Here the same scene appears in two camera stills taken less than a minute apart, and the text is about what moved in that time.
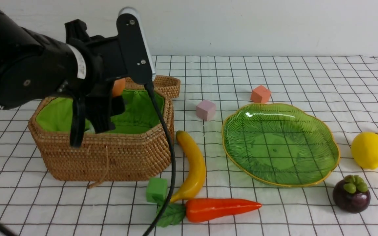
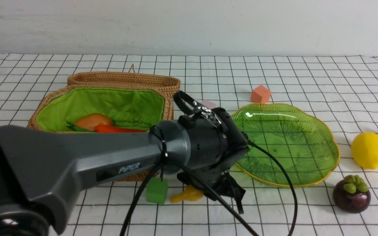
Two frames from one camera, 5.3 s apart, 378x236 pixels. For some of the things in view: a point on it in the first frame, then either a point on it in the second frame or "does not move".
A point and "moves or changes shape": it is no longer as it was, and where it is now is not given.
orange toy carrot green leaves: (201, 209) to (100, 128)
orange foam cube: (260, 94) does not move
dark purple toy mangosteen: (351, 194) does not move
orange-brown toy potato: (119, 85) moves or changes shape
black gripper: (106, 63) to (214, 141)
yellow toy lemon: (368, 150) does not move
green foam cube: (157, 190) does not move
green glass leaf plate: (280, 144) does not move
